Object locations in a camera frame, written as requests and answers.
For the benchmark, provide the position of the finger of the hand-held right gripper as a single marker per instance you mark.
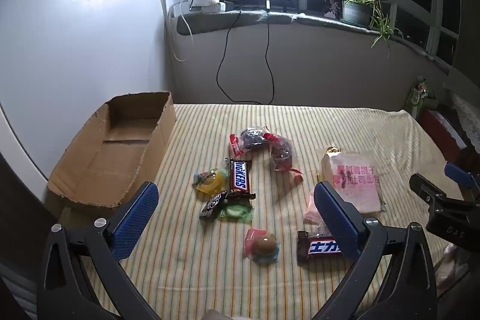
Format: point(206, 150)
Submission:
point(460, 174)
point(427, 188)

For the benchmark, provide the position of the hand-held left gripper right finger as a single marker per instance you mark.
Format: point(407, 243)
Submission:
point(337, 222)

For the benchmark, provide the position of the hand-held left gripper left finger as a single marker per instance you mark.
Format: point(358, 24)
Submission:
point(135, 220)

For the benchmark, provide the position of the small pink snack packet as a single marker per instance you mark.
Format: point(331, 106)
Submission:
point(313, 213)

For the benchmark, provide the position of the short brown chocolate bar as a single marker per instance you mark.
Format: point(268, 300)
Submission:
point(315, 248)

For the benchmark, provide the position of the large pink bread packet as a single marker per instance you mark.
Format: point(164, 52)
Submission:
point(356, 177)

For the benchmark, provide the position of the cardboard box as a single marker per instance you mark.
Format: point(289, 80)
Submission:
point(112, 155)

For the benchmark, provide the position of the pink egg candy packet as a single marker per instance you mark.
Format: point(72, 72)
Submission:
point(262, 244)

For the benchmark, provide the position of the small black candy wrapper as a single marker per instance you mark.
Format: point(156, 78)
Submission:
point(212, 203)

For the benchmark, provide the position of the long brown chocolate bar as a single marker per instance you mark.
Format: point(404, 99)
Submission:
point(240, 175)

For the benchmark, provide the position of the white lace cloth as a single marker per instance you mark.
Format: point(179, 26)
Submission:
point(467, 117)

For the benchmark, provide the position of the yellow jelly cup packet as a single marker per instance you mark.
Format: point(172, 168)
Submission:
point(209, 185)

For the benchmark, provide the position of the green printed bag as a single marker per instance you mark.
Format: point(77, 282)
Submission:
point(420, 95)

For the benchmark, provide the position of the clear red dried fruit packet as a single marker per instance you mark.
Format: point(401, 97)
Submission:
point(281, 153)

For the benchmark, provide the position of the striped yellow blanket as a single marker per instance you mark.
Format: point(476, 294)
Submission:
point(337, 125)

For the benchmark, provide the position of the small light green candy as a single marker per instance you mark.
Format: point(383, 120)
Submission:
point(223, 173)

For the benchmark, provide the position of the green candy packet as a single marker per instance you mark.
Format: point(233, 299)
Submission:
point(237, 212)

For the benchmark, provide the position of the dark purple candy packet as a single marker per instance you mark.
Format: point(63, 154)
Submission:
point(253, 138)

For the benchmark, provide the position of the red candy stick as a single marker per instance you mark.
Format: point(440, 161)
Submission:
point(234, 144)

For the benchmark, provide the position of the white wardrobe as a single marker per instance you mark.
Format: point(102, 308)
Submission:
point(75, 42)

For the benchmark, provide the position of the green plant pot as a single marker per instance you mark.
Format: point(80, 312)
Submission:
point(354, 12)

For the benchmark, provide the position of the grey window sill pad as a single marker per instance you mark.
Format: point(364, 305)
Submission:
point(210, 24)

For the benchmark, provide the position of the white power strip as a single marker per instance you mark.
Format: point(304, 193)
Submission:
point(180, 9)

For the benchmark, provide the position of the white power adapter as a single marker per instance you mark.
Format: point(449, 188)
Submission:
point(204, 1)

